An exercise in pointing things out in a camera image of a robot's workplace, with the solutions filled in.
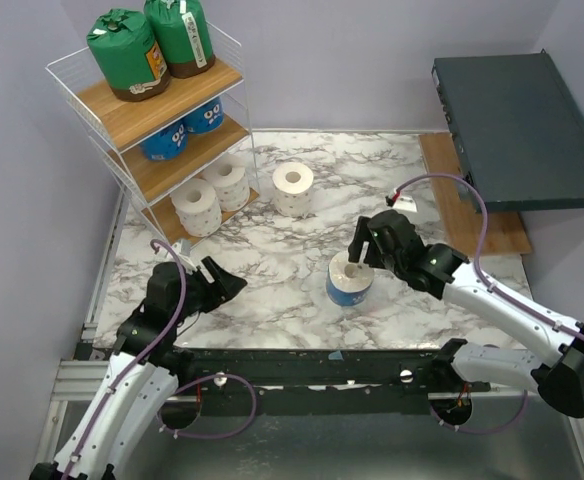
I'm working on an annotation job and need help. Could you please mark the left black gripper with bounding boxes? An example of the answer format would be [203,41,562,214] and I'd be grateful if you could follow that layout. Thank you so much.
[172,256,246,324]

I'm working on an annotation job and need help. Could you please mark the white patterned roll blue dots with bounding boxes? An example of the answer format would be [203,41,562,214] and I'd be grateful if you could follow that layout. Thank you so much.
[170,178,222,237]

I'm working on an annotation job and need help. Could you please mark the green roll white label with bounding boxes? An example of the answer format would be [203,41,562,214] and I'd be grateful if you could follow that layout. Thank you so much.
[144,0,216,79]

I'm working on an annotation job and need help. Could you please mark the green roll orange label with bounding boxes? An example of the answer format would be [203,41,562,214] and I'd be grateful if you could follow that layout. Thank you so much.
[86,8,171,102]

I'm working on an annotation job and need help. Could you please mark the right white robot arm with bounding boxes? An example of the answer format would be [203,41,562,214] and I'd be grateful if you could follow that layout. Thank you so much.
[348,210,584,418]

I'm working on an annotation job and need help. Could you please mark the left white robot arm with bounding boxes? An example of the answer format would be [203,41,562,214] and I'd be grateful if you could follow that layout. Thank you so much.
[30,257,247,479]

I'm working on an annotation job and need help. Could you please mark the wooden board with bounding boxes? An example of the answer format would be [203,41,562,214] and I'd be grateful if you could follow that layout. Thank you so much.
[419,133,532,256]

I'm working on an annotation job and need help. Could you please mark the dark teal metal box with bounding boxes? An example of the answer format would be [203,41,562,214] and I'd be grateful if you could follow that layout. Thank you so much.
[431,51,584,213]

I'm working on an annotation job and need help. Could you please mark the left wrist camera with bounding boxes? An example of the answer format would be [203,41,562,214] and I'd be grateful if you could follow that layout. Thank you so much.
[172,239,198,273]

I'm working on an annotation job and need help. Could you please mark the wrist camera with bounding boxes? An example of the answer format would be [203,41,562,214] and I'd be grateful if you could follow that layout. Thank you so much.
[172,239,198,273]
[385,190,418,214]

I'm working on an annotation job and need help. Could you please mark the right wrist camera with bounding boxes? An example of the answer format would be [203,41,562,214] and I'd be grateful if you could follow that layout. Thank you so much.
[385,190,418,214]

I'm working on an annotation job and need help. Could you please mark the black mounting rail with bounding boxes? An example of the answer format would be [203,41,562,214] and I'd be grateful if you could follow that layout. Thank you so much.
[151,348,489,416]

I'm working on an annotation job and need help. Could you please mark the white wire wooden shelf unit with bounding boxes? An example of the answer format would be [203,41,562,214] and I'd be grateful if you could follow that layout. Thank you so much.
[46,25,260,245]

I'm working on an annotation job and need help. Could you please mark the aluminium extrusion rail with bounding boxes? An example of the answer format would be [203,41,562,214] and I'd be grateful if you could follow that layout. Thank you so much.
[26,189,584,480]

